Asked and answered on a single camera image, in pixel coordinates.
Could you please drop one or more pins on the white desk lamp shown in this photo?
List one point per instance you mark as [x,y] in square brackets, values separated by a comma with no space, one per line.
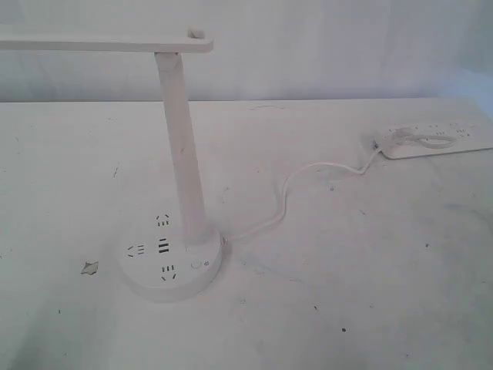
[183,254]

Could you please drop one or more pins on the torn paper scrap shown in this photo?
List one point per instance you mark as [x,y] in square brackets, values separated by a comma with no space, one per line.
[90,268]

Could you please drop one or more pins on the white power strip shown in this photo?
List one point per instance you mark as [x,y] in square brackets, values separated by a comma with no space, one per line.
[431,138]

